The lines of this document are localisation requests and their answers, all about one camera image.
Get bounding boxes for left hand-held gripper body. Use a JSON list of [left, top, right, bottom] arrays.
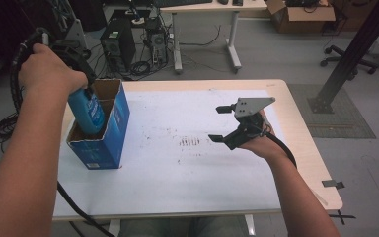
[[47, 18, 97, 88]]

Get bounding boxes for small gray computer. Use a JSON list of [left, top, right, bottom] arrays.
[[144, 18, 169, 65]]

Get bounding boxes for white desk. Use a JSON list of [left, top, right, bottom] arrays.
[[159, 0, 269, 74]]

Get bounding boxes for white table leg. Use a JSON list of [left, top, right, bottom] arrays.
[[242, 214, 257, 236], [107, 219, 121, 237]]

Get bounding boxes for black computer tower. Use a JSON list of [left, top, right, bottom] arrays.
[[99, 18, 137, 74]]

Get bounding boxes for person's gray trousers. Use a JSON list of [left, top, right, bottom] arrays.
[[117, 216, 250, 237]]

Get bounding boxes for black cable coil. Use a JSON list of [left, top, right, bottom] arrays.
[[129, 60, 152, 75]]

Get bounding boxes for black keyboard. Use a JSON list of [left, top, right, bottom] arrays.
[[152, 0, 213, 8]]

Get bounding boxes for black metal post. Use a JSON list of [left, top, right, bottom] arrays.
[[307, 0, 379, 115]]

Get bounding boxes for gray tape piece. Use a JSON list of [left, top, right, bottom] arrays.
[[321, 179, 345, 191]]

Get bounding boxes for black cable bundle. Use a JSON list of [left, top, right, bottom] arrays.
[[0, 113, 21, 154]]

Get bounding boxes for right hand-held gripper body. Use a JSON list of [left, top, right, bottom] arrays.
[[223, 96, 276, 151]]

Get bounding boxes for dark curtain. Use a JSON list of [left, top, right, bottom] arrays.
[[0, 0, 72, 100]]

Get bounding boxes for gray floor mat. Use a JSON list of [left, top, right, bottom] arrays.
[[287, 83, 377, 139]]

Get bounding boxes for blue plastic bottle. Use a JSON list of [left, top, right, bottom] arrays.
[[67, 88, 107, 136]]

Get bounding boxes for black office chair base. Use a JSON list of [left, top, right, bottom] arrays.
[[320, 44, 379, 75]]

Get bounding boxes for black tape cross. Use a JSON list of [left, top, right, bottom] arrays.
[[329, 210, 357, 226]]

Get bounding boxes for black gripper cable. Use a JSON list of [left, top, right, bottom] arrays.
[[260, 122, 298, 170], [9, 27, 116, 237]]

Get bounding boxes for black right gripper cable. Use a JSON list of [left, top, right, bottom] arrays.
[[260, 122, 298, 170]]

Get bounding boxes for person's left hand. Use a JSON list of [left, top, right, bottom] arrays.
[[18, 42, 89, 97]]

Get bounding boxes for person's right hand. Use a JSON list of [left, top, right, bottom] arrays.
[[238, 110, 289, 162]]

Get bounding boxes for black floor cable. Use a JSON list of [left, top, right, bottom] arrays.
[[179, 24, 223, 47]]

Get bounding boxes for open brown cardboard box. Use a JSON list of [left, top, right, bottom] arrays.
[[265, 0, 337, 34]]

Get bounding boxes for blue cardboard box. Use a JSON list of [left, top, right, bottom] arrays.
[[66, 78, 131, 171]]

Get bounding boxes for white paper sheet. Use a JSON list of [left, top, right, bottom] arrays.
[[52, 89, 285, 218]]

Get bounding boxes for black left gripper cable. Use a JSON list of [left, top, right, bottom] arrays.
[[9, 27, 116, 237]]

